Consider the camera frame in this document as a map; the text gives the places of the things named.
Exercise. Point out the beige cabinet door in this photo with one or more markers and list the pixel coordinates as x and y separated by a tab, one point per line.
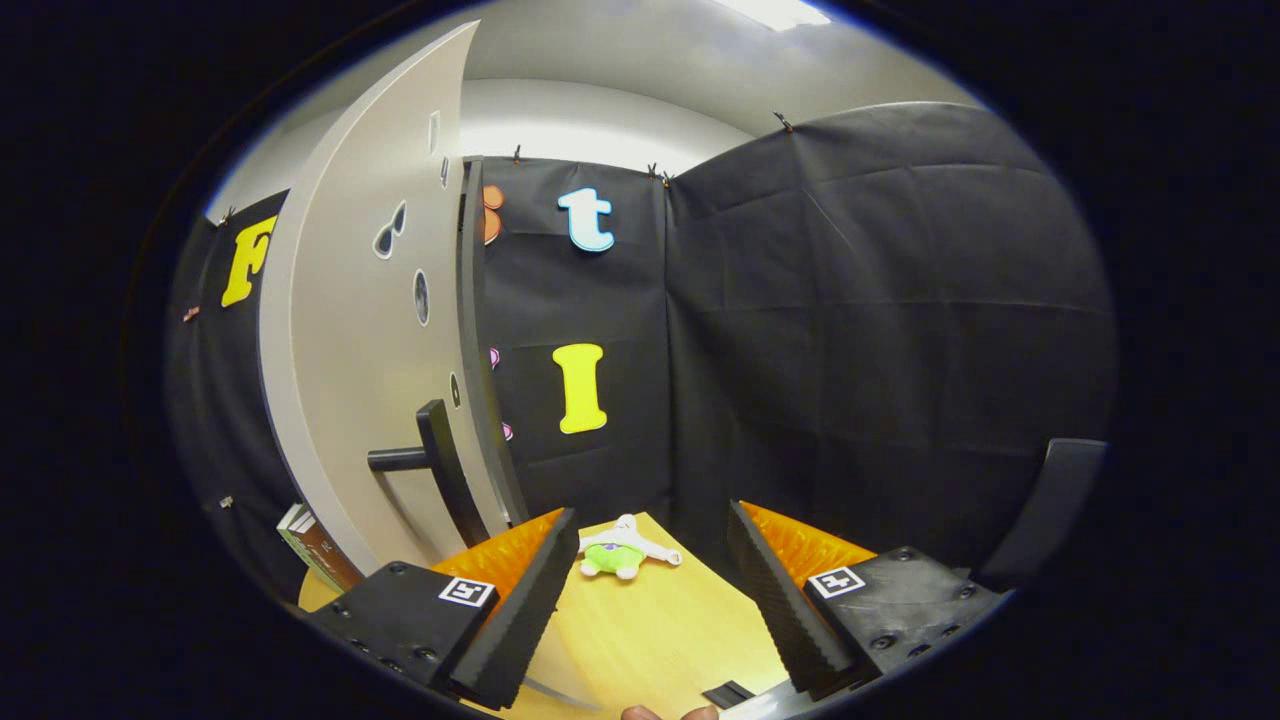
340	350

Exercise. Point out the green and white plush toy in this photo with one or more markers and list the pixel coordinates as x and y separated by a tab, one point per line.
612	560

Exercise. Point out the black chair backrest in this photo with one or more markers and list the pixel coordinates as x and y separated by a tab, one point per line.
1050	500

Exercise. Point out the dark grey cabinet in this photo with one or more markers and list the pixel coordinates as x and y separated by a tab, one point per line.
472	300

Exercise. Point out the black backdrop cloth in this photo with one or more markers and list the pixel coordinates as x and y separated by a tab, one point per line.
850	350

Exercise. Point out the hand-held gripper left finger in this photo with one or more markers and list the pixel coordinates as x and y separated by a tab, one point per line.
530	610

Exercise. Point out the small black flat object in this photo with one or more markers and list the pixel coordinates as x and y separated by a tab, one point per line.
727	693

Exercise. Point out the brown book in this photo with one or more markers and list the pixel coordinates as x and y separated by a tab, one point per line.
330	560

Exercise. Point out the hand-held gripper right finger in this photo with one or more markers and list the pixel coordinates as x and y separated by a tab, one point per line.
775	600

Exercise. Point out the long ceiling light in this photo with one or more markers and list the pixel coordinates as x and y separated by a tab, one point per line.
780	12

